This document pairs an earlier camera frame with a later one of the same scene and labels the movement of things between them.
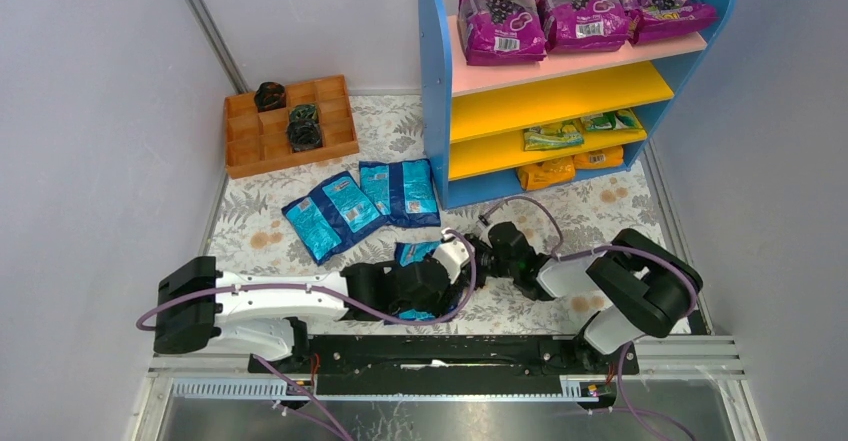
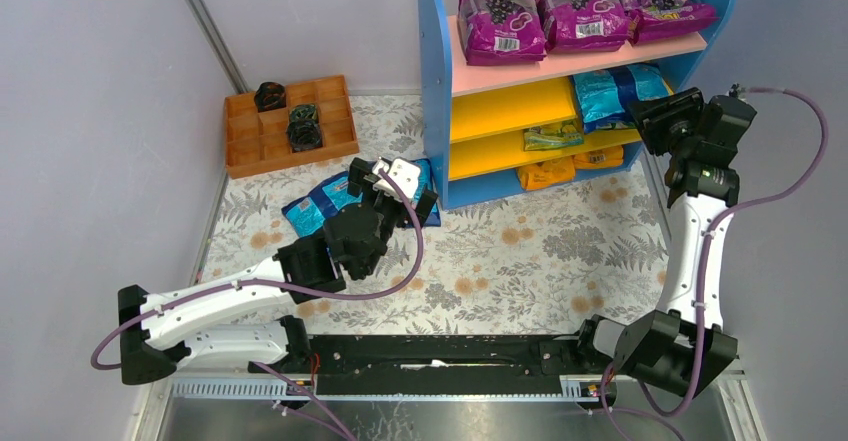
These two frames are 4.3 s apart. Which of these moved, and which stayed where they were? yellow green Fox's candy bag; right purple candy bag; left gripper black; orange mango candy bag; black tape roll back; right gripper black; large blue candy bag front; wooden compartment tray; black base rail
Moved: large blue candy bag front; left gripper black; right gripper black
Stayed: wooden compartment tray; black base rail; orange mango candy bag; black tape roll back; right purple candy bag; yellow green Fox's candy bag
